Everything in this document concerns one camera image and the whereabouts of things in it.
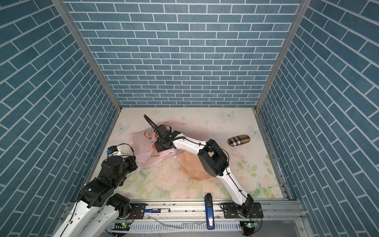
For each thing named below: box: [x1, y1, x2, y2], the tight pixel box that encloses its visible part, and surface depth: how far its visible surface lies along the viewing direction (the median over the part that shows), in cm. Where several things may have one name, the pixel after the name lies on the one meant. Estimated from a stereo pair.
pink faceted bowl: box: [179, 151, 216, 182], surface depth 88 cm
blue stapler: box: [204, 193, 215, 231], surface depth 72 cm
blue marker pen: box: [143, 208, 171, 213], surface depth 75 cm
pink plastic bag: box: [130, 127, 177, 173], surface depth 84 cm
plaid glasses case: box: [227, 134, 251, 147], surface depth 100 cm
